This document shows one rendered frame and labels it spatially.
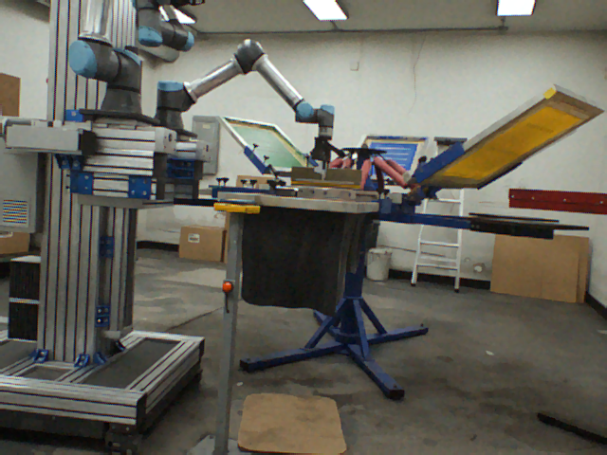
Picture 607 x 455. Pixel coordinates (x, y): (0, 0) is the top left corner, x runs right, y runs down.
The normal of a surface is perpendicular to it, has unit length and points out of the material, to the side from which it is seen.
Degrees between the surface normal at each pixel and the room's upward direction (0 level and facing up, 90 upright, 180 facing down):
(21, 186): 90
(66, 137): 90
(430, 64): 90
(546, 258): 78
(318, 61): 90
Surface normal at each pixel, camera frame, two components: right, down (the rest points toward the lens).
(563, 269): -0.28, -0.16
